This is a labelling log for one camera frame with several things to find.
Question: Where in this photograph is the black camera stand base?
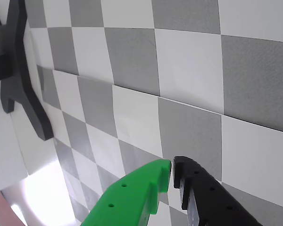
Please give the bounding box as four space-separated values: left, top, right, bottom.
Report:
0 0 54 141

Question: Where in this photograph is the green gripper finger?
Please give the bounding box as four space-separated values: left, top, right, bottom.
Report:
80 159 172 226

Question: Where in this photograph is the grey white checkered mat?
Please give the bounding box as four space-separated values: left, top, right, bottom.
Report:
23 0 283 226

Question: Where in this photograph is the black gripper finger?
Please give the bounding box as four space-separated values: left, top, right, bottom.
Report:
171 156 262 226

